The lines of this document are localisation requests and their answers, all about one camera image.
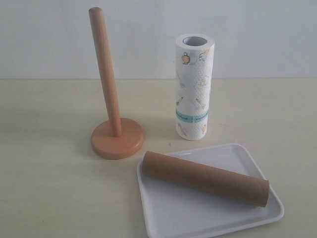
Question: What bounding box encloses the brown cardboard tube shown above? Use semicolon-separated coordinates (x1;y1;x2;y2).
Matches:
142;151;269;207

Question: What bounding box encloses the printed white paper towel roll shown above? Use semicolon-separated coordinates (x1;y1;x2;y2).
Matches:
175;34;215;140

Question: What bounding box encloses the wooden paper towel holder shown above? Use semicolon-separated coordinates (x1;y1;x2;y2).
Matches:
89;7;144;160

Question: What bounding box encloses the white rectangular plastic tray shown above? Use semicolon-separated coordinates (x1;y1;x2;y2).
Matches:
137;143;284;238

